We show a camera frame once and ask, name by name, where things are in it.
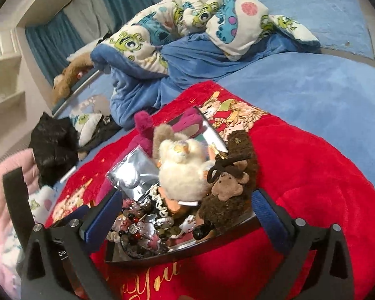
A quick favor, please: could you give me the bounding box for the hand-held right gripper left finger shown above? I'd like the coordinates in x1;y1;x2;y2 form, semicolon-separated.
20;190;124;300

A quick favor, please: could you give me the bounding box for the silver foil bag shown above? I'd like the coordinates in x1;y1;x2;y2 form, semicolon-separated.
107;148;161;201

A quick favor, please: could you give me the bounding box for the cream plush toy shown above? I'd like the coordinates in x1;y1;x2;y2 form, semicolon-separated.
158;137;218;208

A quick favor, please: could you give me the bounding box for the long white printed pillow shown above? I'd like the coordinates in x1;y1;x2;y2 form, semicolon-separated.
26;186;57;222

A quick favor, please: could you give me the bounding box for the pink quilt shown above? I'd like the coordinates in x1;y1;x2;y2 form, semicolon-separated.
0;148;41;291

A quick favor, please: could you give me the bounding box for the pile of bead bracelets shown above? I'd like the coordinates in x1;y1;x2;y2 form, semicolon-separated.
108;198;207;258

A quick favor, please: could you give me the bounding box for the white sheer curtain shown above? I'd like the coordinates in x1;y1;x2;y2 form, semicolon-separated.
64;0;113;44

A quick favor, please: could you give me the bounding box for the dark brown plush toy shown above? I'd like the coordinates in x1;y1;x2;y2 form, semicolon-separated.
194;159;257;241

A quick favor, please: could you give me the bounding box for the black box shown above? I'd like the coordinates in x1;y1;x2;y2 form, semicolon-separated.
103;106;263;268

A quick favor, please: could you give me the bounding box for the dark garment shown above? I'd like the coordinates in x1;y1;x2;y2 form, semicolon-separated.
78;114;122;160

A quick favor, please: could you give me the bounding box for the blue monster print blanket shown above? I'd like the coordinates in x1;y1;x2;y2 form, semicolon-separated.
90;0;321;127

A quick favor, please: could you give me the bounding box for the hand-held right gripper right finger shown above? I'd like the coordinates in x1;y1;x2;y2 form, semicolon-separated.
251;190;355;300

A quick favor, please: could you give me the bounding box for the brown plush dog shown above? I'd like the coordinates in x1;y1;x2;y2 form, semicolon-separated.
51;51;96;105

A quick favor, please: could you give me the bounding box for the black puffer jacket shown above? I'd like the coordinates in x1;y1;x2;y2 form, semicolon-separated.
28;111;80;186

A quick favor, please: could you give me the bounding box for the red teddy bear print blanket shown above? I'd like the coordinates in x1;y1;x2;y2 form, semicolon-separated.
44;80;375;300

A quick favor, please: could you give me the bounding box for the white stick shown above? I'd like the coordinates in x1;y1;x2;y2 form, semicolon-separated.
59;166;77;183

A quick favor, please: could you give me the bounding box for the cream scrunchie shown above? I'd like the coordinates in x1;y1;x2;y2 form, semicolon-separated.
150;185;169;218

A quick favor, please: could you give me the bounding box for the teal curtain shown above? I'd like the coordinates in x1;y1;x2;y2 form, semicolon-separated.
25;0;163;85

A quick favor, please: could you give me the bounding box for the pink plush toy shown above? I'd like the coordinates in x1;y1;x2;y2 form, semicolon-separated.
128;108;204;157

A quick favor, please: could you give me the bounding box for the white wall shelf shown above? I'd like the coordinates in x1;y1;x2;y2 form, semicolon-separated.
0;28;29;110

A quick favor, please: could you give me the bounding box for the small white printed pillow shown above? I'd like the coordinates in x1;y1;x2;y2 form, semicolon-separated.
69;112;104;147

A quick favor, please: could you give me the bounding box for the beaded keychain charm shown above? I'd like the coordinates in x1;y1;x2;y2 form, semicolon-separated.
125;209;155;240

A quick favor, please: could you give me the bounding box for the blue bed sheet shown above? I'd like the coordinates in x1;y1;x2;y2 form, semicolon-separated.
51;0;375;194

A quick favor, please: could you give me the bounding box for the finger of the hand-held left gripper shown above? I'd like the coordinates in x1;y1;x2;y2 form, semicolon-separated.
51;205;93;229
2;167;33;235

